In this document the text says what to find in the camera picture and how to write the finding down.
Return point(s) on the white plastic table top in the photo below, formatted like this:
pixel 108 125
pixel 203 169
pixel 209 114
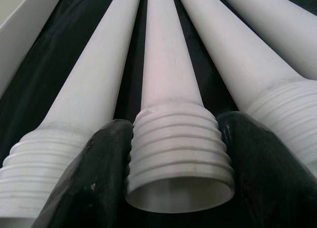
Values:
pixel 19 27

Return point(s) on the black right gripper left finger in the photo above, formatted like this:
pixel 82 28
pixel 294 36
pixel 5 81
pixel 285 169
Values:
pixel 94 178

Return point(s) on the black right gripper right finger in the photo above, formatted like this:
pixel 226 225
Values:
pixel 267 183

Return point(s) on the black cloth cover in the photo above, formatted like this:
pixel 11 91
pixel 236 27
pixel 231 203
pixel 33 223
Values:
pixel 49 64

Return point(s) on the white plastic table leg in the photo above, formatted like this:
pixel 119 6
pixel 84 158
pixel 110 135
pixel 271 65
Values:
pixel 163 89
pixel 94 76
pixel 284 22
pixel 235 52

